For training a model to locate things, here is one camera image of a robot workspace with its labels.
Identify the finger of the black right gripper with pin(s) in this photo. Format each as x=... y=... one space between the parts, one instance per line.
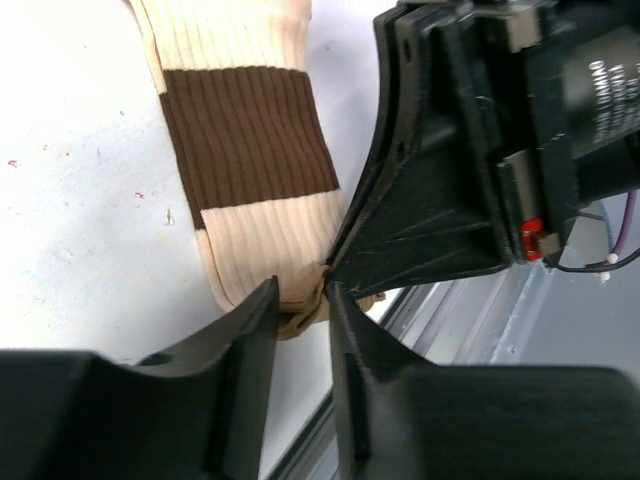
x=426 y=208

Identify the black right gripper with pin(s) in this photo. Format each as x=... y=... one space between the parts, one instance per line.
x=565 y=81

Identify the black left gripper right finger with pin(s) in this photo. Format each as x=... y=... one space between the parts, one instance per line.
x=400 y=416

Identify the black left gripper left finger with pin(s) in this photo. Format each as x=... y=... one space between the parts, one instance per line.
x=195 y=410

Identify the cream and brown sock pair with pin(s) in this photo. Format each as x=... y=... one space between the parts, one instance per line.
x=257 y=174

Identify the aluminium front rail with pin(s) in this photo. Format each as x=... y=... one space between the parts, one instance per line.
x=526 y=316

